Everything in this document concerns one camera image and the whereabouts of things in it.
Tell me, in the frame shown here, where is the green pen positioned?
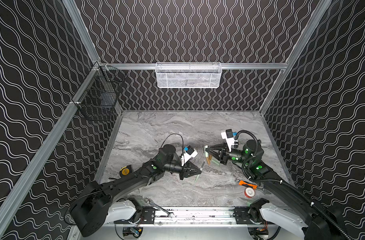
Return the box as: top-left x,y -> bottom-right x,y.
194,162 -> 205,183

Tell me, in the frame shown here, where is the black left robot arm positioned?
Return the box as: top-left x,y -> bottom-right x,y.
69,144 -> 202,237

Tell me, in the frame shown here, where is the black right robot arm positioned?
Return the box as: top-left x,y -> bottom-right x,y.
205,140 -> 351,240

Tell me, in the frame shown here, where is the tan pen cap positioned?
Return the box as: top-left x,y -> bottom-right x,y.
206,155 -> 212,165

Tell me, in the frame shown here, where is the silver wrench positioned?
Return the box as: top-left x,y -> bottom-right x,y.
144,198 -> 174,218

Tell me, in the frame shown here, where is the red white tape roll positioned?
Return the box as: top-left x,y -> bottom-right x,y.
244,188 -> 255,198

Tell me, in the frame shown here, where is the yellow black tape measure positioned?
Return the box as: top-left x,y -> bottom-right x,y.
119,165 -> 133,177

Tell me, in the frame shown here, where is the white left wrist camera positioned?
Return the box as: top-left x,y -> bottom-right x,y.
180,146 -> 198,166

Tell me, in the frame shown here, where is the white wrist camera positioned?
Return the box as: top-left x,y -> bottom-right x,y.
180,146 -> 198,166
221,129 -> 238,152

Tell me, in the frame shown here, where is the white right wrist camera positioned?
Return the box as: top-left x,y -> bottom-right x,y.
221,129 -> 238,152

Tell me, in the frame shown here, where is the orange handled utility knife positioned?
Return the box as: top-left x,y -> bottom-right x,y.
236,180 -> 258,190

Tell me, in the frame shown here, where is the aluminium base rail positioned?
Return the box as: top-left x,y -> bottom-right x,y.
140,204 -> 308,229

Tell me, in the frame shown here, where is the white wire mesh basket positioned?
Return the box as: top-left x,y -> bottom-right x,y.
155,62 -> 222,89

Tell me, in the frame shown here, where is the black wire basket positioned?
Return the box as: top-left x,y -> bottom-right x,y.
76,66 -> 127,122

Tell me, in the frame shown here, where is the aluminium corner frame post right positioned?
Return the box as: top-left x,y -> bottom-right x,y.
259,0 -> 332,117

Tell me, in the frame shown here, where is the aluminium corner frame post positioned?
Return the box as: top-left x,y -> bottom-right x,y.
259,0 -> 332,117
62,0 -> 100,63

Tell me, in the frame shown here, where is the aluminium corner frame post left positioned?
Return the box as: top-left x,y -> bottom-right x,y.
62,0 -> 100,63

